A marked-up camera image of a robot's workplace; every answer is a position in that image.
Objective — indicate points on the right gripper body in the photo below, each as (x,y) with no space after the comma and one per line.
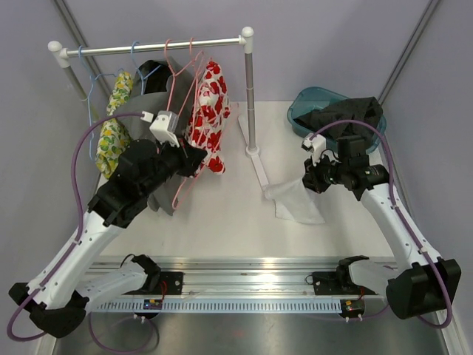
(325,174)

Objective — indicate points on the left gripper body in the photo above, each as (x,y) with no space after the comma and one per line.
(177,160)

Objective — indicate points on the white skirt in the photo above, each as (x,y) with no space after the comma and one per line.
(294,202)

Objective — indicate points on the dark dotted skirt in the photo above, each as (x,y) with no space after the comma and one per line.
(367,110)

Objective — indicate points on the pink hanger of dotted skirt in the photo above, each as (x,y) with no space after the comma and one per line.
(183,80)

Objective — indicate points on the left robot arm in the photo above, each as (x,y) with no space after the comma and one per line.
(142,168)

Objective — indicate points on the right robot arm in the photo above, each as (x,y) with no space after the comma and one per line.
(423,281)

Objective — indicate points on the red floral white garment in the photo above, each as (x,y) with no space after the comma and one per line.
(212,118)

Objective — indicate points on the lemon print garment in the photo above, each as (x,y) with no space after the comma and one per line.
(114,136)

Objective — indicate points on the grey garment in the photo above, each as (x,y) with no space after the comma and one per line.
(154,99)

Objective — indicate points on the metal clothes rack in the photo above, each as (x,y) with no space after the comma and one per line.
(247,123)

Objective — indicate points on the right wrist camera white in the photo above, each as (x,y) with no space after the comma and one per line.
(315,144)

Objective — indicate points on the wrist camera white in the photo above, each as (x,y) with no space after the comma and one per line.
(315,144)
(163,126)

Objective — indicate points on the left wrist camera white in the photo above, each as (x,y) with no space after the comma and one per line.
(163,126)

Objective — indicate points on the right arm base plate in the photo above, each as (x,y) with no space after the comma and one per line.
(326,283)

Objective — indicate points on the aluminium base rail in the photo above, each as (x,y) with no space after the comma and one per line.
(240,275)

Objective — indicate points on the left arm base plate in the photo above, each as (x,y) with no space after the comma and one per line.
(170,283)

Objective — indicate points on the slotted cable duct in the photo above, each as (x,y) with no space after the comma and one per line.
(216,306)

